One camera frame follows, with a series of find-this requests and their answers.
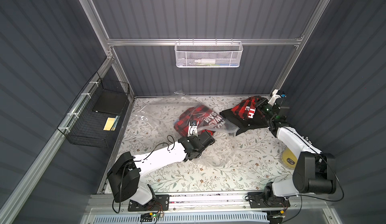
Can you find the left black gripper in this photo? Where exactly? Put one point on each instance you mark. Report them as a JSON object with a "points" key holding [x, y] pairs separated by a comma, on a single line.
{"points": [[203, 139]]}

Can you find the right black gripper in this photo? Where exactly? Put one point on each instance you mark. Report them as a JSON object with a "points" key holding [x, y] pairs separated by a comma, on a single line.
{"points": [[267, 112]]}

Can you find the red plaid printed shirt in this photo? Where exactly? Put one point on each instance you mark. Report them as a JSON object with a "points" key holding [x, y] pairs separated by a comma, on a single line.
{"points": [[249, 108]]}

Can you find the clear plastic vacuum bag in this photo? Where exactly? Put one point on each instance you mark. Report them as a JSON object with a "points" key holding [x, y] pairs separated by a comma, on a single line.
{"points": [[164, 112]]}

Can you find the black shirt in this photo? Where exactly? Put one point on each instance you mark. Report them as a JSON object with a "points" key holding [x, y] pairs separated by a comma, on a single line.
{"points": [[257, 122]]}

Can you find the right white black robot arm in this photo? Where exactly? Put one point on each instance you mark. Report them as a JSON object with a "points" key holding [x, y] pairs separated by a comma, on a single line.
{"points": [[314, 172]]}

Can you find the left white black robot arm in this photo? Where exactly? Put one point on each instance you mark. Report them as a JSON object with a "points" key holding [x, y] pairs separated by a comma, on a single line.
{"points": [[125, 175]]}

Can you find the yellow cup of pens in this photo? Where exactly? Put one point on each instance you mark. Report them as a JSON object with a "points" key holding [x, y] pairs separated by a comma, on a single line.
{"points": [[289, 160]]}

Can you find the white bottle in basket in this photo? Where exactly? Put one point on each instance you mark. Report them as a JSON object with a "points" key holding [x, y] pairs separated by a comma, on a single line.
{"points": [[205, 61]]}

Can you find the yellow notepad in basket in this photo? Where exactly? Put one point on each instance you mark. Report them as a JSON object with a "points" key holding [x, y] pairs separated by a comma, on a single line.
{"points": [[109, 124]]}

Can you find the black box in basket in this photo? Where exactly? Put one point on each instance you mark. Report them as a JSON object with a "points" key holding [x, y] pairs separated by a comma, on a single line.
{"points": [[110, 102]]}

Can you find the white vented panel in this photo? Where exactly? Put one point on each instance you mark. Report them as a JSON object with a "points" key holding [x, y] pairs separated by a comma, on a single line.
{"points": [[244, 217]]}

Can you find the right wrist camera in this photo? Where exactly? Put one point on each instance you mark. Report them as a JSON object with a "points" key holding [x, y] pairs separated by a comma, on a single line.
{"points": [[276, 94]]}

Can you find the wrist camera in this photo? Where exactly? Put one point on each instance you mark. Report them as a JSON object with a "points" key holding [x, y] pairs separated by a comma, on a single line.
{"points": [[193, 128], [276, 94]]}

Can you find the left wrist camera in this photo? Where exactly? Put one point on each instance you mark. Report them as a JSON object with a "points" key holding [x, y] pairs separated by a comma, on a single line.
{"points": [[193, 128]]}

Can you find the aluminium front rail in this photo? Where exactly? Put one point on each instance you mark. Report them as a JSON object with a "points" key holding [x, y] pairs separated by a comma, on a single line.
{"points": [[205, 201]]}

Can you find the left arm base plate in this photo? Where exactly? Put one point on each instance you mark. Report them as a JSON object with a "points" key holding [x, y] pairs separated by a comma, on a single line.
{"points": [[159, 203]]}

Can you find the aluminium frame back crossbar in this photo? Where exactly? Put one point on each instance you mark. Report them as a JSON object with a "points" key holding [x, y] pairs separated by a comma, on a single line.
{"points": [[172, 42]]}

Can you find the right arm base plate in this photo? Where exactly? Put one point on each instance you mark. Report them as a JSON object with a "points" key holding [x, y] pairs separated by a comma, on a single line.
{"points": [[263, 200]]}

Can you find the white wire mesh basket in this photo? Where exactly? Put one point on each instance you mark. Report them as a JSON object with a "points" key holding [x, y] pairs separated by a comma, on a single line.
{"points": [[227, 56]]}

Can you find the black wire wall basket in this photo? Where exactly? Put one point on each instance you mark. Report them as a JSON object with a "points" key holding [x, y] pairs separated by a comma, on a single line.
{"points": [[85, 127]]}

